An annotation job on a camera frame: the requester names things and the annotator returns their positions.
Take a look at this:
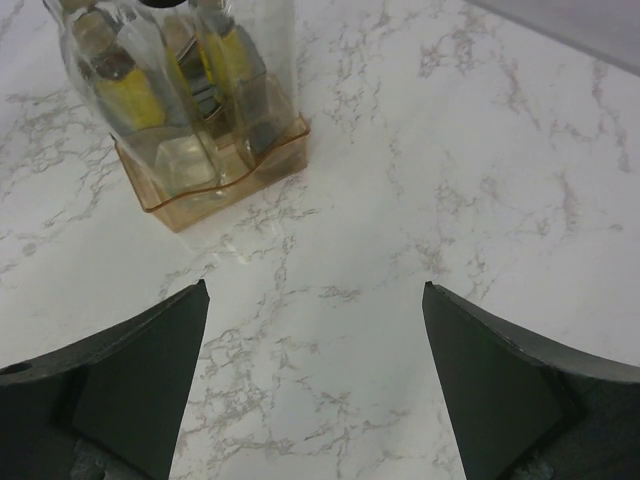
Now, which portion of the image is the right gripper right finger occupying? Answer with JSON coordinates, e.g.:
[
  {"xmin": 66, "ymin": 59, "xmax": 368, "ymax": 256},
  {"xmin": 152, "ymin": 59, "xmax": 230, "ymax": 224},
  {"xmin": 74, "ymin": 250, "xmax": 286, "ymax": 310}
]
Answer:
[{"xmin": 422, "ymin": 282, "xmax": 639, "ymax": 479}]

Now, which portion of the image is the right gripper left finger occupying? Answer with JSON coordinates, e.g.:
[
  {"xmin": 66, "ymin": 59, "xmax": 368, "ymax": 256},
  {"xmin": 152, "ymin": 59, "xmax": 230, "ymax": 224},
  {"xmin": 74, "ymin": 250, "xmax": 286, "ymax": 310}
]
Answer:
[{"xmin": 1, "ymin": 281, "xmax": 209, "ymax": 479}]

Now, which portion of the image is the small yellow label bottle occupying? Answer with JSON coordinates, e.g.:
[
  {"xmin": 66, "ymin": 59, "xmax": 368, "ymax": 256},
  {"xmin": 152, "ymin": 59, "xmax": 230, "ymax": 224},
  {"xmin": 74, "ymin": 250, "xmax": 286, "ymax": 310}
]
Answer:
[
  {"xmin": 73, "ymin": 6, "xmax": 167, "ymax": 135},
  {"xmin": 193, "ymin": 1, "xmax": 254, "ymax": 105}
]

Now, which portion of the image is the tall clear bottle gold pourer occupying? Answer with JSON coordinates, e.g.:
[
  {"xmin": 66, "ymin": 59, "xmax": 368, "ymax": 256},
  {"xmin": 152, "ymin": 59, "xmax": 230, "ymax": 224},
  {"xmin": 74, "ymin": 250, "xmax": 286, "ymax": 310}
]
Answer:
[{"xmin": 44, "ymin": 1, "xmax": 221, "ymax": 195}]

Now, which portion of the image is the tall bottle gold pourer brown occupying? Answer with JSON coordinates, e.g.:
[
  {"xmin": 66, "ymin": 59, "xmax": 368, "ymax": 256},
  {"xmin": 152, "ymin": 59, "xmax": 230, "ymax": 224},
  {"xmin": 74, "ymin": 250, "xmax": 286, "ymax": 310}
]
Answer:
[{"xmin": 188, "ymin": 1, "xmax": 299, "ymax": 168}]

